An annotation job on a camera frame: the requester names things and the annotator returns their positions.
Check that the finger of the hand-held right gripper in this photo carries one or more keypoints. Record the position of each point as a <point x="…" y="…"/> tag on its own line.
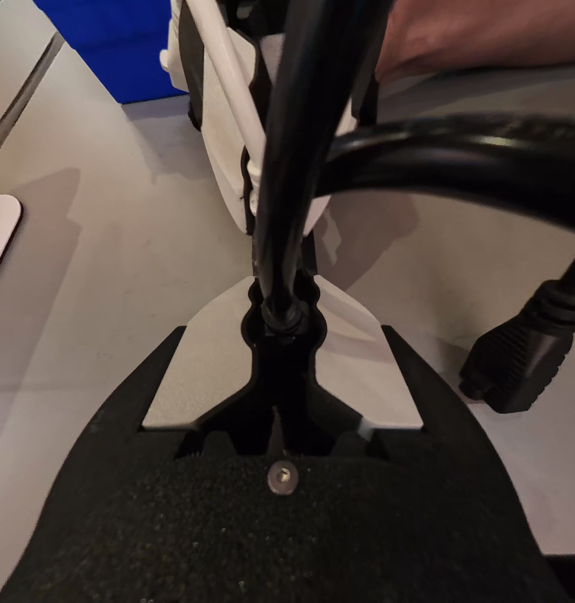
<point x="214" y="117"/>
<point x="318" y="212"/>

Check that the grey desk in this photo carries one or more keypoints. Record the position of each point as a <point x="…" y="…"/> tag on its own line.
<point x="127" y="235"/>

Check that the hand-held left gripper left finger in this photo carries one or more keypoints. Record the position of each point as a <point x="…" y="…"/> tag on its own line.
<point x="198" y="367"/>

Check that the white board with dark edge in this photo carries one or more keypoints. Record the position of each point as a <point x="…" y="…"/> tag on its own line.
<point x="0" y="235"/>

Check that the blue box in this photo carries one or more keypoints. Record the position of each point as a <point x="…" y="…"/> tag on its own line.
<point x="103" y="47"/>

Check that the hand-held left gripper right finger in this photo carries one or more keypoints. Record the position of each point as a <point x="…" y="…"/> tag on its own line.
<point x="367" y="372"/>

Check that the person's right forearm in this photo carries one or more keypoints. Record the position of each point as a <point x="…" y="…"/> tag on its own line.
<point x="480" y="33"/>

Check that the grey metal strip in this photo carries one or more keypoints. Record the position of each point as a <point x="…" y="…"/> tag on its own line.
<point x="33" y="85"/>

